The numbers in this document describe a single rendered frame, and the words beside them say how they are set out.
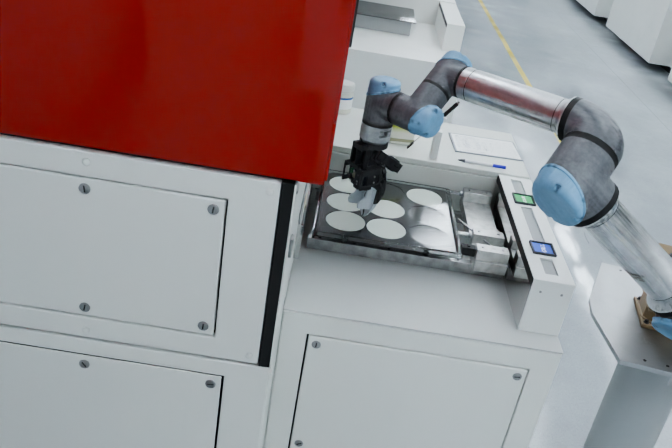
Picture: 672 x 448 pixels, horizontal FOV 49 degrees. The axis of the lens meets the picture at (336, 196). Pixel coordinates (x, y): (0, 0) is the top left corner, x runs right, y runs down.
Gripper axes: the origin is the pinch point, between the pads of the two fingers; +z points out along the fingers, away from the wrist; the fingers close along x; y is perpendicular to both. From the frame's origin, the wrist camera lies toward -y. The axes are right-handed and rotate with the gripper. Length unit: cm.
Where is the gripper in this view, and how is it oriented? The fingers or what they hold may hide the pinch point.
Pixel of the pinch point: (366, 210)
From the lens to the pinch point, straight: 187.7
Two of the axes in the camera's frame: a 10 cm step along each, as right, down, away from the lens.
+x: 6.0, 4.4, -6.7
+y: -7.8, 1.7, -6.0
